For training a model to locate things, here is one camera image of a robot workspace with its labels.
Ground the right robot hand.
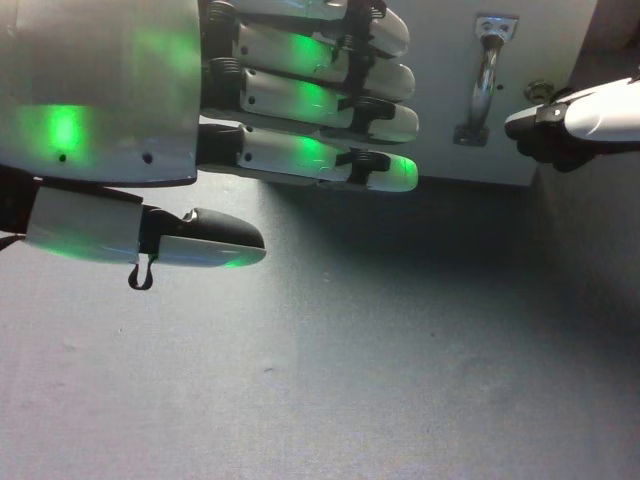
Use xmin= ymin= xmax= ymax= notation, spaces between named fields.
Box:
xmin=503 ymin=74 xmax=640 ymax=174

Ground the chrome metal handle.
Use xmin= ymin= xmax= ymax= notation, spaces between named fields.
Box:
xmin=453 ymin=13 xmax=521 ymax=148

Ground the grey table cloth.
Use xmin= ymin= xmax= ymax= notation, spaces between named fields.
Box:
xmin=0 ymin=169 xmax=640 ymax=480

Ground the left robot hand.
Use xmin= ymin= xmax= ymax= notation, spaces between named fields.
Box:
xmin=0 ymin=0 xmax=420 ymax=291

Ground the white cabinet door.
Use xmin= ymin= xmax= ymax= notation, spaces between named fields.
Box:
xmin=264 ymin=0 xmax=601 ymax=188

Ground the round metal lock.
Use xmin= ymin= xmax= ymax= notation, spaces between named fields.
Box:
xmin=523 ymin=79 xmax=555 ymax=104

